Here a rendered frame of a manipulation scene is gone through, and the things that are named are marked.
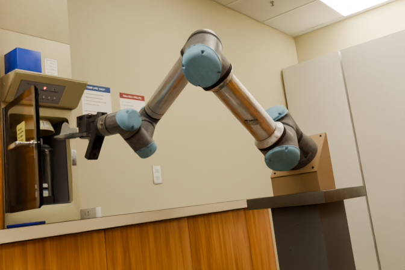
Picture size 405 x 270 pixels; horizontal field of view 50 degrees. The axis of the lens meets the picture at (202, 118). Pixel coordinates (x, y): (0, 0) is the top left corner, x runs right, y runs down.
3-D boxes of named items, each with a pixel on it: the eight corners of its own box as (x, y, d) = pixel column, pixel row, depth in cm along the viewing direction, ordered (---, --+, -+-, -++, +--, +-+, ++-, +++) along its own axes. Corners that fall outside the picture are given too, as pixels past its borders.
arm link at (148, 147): (161, 135, 159) (144, 114, 154) (156, 155, 150) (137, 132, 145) (144, 144, 162) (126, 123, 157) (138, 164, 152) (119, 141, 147)
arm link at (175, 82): (201, 11, 142) (131, 111, 167) (198, 24, 133) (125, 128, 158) (230, 30, 145) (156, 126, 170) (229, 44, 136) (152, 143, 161)
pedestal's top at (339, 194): (366, 196, 164) (364, 185, 165) (325, 202, 141) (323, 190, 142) (293, 203, 186) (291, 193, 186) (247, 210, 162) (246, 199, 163)
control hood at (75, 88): (0, 102, 165) (0, 76, 167) (74, 109, 190) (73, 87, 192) (15, 94, 158) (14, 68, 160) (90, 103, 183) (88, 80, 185)
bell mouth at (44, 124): (2, 136, 182) (1, 123, 183) (40, 138, 196) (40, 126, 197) (23, 128, 171) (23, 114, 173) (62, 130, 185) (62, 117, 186)
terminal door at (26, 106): (9, 213, 157) (6, 106, 165) (42, 207, 135) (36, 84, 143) (8, 214, 157) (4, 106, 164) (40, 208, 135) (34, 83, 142)
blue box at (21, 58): (4, 76, 168) (3, 54, 170) (29, 80, 176) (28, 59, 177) (17, 69, 162) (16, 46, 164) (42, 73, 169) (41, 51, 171)
